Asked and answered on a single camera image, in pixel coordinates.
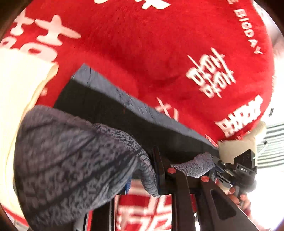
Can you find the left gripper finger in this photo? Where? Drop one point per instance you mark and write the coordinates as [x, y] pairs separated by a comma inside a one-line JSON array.
[[197, 200]]

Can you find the person right hand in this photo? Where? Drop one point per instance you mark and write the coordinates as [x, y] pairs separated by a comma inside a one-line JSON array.
[[241, 201]]

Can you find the red blanket with white characters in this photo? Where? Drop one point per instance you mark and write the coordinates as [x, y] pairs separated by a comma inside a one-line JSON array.
[[206, 64]]

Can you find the cream folded cloth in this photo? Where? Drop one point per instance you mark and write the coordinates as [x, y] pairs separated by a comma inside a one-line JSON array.
[[23, 77]]

